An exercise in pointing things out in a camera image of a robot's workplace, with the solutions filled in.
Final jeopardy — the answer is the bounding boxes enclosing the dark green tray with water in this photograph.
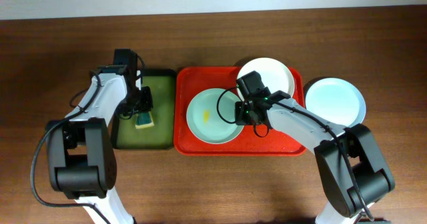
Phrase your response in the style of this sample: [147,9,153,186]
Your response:
[111,69,177,150]

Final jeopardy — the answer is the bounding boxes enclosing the white plate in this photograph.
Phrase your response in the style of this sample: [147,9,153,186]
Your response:
[237,57,296,97]

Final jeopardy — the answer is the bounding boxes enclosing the mint green plate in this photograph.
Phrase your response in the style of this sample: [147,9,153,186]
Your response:
[186,88,244,145]

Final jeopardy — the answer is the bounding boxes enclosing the light blue plate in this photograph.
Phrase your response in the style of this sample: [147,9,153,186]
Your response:
[304,77,367,127]

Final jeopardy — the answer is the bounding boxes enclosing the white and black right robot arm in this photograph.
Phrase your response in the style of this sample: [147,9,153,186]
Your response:
[237,87,395,223]

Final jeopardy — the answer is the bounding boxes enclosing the green and yellow sponge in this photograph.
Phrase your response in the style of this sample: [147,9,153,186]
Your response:
[135,111,155,129]

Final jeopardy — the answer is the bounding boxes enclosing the red plastic tray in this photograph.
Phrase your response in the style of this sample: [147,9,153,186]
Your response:
[173,67,306,156]

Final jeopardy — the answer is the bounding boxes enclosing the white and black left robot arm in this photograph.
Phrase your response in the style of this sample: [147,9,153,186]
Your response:
[44,65,147,223]

